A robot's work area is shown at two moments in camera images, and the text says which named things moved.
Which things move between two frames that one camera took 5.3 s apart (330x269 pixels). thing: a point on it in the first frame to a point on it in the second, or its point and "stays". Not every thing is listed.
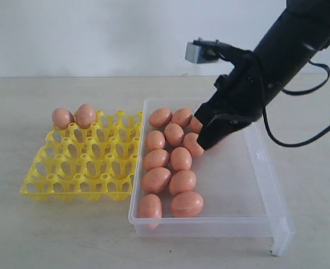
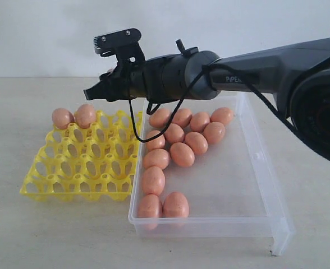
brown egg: [186, 204] to [176, 209]
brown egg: [62, 117] stays
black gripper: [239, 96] to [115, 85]
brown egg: [155, 140] stays
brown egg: [86, 115] stays
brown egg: [195, 125] stays
